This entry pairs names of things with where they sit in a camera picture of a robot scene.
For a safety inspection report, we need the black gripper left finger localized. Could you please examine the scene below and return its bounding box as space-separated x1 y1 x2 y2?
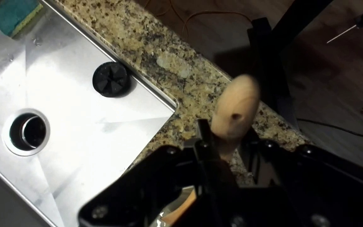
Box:
197 119 235 192

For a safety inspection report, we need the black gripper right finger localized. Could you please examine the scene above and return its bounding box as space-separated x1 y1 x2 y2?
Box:
241 126 264 183

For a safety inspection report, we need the wooden cooking spoon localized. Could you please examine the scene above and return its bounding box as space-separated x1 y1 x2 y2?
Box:
162 73 263 227

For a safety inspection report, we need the black sink stopper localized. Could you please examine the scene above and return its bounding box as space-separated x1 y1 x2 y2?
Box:
91 61 133 98

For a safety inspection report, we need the stainless steel sink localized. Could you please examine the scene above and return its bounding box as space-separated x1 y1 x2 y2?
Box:
0 0 180 227

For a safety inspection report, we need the green yellow sponge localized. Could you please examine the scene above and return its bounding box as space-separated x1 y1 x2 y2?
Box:
0 0 48 38

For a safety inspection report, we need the thin black floor cable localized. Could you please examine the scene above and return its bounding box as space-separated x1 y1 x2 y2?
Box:
297 119 363 143

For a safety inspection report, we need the black camera stand pole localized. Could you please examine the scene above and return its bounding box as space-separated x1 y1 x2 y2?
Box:
246 0 337 127

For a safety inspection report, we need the orange floor cable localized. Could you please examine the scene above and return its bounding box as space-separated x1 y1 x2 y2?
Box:
181 9 255 39

